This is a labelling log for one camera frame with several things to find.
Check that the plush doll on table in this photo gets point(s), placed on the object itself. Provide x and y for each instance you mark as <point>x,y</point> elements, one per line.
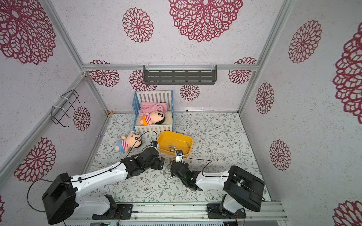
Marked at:
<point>133,140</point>

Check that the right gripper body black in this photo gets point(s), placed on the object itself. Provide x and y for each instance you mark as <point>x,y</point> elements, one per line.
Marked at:
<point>174,169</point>

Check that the grey wall shelf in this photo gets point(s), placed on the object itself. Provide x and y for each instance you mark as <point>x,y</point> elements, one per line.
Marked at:
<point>180,77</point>

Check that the plush doll in crib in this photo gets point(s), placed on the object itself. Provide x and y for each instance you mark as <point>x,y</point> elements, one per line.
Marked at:
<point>156,117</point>

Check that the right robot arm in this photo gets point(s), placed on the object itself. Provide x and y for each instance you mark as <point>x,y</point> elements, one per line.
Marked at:
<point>243,189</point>

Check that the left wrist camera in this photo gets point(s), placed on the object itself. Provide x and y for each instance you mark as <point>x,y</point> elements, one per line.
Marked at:
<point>154,144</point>

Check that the yellow plastic storage box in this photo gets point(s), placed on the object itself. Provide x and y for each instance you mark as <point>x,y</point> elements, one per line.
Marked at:
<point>169,138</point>

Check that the pink blanket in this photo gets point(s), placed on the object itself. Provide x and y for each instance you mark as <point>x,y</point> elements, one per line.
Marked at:
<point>148,107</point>

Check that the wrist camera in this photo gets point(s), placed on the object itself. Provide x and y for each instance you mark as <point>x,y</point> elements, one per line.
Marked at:
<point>154,144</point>
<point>178,156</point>

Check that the black wire wall rack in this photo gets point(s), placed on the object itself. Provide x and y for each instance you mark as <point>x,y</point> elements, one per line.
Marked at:
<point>59,112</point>

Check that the metal base rail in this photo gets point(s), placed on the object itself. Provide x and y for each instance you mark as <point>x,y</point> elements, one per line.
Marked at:
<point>187,214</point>

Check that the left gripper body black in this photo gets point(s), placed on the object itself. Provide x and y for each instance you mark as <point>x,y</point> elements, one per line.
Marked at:
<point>155,165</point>

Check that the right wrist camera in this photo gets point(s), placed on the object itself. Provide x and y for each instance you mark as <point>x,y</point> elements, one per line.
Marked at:
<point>178,156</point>

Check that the white and blue toy crib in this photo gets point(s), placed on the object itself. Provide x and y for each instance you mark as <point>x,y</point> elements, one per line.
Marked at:
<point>156,97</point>

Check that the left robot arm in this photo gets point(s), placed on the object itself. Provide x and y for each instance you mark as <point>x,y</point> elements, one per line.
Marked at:
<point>66,195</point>

